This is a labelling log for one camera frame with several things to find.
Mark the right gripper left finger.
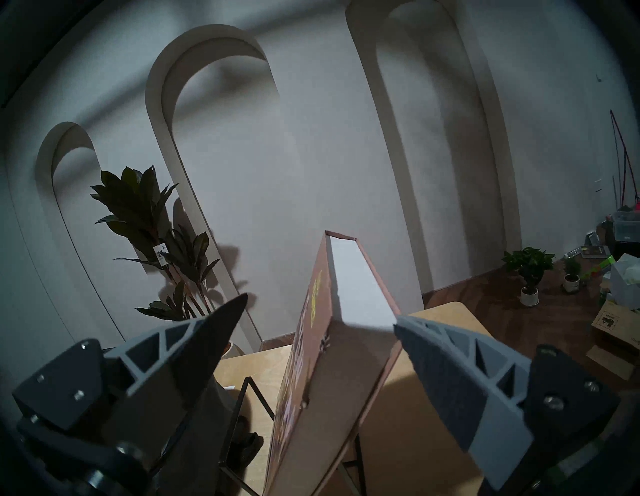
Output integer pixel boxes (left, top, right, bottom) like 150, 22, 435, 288
12, 293, 249, 496

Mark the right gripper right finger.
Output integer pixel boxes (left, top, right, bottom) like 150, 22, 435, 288
393, 315, 622, 493

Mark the brown hardcover book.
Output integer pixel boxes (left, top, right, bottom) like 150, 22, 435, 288
263, 230, 403, 496

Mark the bushy small potted plant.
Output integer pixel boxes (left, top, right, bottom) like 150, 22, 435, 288
502, 246, 556, 307

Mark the tiny potted plant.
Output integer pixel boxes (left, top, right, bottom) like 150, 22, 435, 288
562, 256, 583, 293

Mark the tall leafy potted plant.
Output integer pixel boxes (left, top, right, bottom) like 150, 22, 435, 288
90, 166, 233, 351

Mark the brown cardboard box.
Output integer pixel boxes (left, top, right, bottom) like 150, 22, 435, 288
586, 300, 640, 381

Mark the green yellow toy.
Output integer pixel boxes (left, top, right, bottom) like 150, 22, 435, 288
580, 255, 616, 278

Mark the open white box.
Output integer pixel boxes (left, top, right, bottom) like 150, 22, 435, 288
610, 254, 640, 311

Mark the clear plastic storage bin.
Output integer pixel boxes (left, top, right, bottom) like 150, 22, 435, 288
611, 210, 640, 243

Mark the black wire book stand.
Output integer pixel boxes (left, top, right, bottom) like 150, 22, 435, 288
218, 376, 368, 496

